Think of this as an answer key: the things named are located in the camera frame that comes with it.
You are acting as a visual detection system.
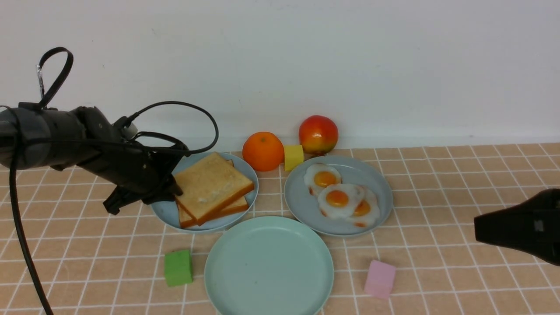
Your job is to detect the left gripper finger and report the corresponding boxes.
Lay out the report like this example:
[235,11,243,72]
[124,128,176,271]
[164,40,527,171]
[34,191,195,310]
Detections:
[140,177,183,205]
[103,186,149,215]

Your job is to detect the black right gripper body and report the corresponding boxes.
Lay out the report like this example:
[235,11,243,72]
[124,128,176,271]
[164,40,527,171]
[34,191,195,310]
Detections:
[474,188,560,266]

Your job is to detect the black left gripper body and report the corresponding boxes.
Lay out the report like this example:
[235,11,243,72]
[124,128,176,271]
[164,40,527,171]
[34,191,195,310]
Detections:
[50,106,178,193]

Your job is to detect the toast slice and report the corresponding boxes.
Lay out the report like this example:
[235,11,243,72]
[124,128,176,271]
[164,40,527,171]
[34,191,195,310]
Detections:
[174,152,255,226]
[177,159,249,229]

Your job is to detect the fried egg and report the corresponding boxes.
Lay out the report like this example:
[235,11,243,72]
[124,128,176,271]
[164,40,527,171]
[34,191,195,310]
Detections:
[303,163,342,196]
[317,183,365,219]
[347,186,381,228]

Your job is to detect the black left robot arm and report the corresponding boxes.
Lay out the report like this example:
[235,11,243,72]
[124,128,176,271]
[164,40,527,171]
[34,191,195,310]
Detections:
[1,106,182,215]

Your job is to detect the light blue plate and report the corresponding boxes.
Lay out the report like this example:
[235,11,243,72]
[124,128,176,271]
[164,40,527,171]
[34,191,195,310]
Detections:
[151,152,259,234]

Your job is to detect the green cube block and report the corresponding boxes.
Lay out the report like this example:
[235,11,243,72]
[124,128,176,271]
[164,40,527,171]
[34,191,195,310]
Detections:
[164,249,193,287]

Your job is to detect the orange fruit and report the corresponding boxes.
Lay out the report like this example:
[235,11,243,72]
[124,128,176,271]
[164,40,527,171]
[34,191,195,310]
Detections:
[242,132,284,172]

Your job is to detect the green plate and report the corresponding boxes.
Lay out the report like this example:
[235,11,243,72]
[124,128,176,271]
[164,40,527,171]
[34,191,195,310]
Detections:
[204,217,335,315]

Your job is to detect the yellow cube block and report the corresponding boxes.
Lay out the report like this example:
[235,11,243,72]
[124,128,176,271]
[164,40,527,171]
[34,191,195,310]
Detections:
[284,145,305,172]

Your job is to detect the grey plate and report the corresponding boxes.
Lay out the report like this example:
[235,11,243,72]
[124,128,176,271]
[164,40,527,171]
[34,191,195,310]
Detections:
[284,156,394,238]

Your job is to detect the red yellow apple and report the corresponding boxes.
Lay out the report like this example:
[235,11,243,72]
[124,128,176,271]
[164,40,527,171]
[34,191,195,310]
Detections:
[298,115,339,156]

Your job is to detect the pink cube block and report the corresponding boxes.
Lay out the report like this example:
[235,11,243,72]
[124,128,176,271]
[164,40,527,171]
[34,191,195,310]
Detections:
[364,260,396,299]

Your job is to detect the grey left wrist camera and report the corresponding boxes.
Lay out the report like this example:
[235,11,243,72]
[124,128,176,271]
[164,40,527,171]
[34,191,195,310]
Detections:
[113,116,138,141]

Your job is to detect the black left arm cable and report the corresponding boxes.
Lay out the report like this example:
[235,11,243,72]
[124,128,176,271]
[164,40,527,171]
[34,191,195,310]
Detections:
[0,47,219,315]

